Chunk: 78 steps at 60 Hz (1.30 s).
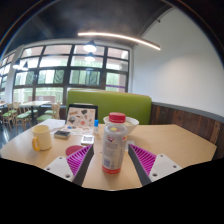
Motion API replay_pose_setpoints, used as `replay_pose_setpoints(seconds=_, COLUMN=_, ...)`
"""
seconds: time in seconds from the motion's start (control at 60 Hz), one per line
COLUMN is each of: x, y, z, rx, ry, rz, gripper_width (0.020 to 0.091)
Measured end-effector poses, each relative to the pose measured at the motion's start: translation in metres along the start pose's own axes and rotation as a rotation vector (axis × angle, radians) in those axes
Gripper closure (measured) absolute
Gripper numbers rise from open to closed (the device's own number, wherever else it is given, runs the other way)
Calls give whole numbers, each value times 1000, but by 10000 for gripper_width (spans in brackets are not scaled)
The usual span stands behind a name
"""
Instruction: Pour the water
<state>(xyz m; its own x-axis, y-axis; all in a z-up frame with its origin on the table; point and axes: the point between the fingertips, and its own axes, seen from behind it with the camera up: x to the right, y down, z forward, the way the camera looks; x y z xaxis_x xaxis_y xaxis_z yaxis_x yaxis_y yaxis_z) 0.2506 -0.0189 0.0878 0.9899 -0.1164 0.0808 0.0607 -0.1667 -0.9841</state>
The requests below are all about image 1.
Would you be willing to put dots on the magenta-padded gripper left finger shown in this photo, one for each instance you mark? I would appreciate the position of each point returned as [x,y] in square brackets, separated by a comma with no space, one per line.
[78,160]

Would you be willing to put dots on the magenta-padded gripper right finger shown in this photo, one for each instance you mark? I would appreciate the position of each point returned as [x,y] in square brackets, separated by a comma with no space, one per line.
[146,161]

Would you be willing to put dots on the red-capped clear drink bottle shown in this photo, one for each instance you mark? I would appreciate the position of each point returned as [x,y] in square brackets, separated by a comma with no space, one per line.
[114,146]

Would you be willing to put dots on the flat round red coaster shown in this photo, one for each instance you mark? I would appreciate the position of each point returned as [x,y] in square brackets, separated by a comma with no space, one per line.
[71,149]

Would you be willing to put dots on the small white flat card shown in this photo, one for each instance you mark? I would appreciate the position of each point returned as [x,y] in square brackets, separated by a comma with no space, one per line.
[87,139]

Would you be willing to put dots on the small dark flat box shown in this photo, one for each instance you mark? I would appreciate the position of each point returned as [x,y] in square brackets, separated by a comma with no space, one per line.
[62,134]

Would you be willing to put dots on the small blue-capped white bottle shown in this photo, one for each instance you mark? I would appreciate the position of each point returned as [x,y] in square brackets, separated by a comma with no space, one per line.
[96,128]

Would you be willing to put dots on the cream yellow mug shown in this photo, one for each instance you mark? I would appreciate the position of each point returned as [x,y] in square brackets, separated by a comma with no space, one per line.
[43,137]

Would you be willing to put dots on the black-framed tablet with pictures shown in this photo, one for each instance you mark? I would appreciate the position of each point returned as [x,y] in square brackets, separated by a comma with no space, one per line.
[81,116]

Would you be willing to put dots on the green upholstered bench back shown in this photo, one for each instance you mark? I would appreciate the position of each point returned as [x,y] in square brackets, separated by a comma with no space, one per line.
[113,103]

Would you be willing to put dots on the group of green-seated wooden chairs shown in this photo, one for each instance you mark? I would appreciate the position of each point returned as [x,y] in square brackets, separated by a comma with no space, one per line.
[23,116]

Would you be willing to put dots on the light wooden dining table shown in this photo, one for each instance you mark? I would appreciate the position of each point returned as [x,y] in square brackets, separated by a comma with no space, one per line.
[35,103]

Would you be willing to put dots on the large black-framed window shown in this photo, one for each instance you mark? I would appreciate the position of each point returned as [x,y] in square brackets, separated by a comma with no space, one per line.
[55,61]

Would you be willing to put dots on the dark pendant lamp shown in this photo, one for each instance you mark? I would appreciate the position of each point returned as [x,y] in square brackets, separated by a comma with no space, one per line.
[24,67]
[89,58]
[90,47]
[16,66]

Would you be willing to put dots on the curved linear ceiling light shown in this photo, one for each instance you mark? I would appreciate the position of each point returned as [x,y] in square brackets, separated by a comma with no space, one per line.
[116,36]

